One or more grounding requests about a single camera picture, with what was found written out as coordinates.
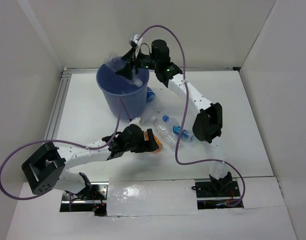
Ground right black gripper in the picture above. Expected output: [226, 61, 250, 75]
[115, 47, 159, 81]

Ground orange juice bottle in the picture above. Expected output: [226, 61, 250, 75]
[144, 131, 163, 154]

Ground clear crushed bottle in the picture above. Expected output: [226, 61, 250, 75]
[104, 51, 143, 87]

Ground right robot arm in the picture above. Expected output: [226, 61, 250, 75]
[112, 39, 223, 147]

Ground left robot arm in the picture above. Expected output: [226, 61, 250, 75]
[21, 124, 160, 200]

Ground blue plastic bin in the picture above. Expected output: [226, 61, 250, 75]
[96, 64, 150, 121]

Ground blue label bottle behind bin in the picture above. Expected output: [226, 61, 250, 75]
[146, 87, 163, 113]

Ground clear bottle white cap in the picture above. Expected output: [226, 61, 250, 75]
[150, 116, 178, 151]

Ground clear bottle blue cap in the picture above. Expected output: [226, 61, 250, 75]
[162, 114, 195, 143]

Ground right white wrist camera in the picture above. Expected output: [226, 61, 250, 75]
[129, 33, 143, 57]

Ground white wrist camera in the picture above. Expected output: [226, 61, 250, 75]
[129, 33, 143, 57]
[129, 117, 143, 128]

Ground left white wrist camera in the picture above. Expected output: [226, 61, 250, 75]
[129, 117, 143, 128]

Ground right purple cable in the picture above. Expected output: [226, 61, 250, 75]
[137, 25, 245, 207]

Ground back aluminium rail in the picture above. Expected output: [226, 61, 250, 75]
[62, 67, 241, 74]

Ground left aluminium rail frame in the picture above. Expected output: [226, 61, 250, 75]
[44, 69, 72, 140]

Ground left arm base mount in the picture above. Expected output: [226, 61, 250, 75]
[59, 182, 109, 217]

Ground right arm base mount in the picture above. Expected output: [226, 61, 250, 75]
[191, 172, 241, 210]

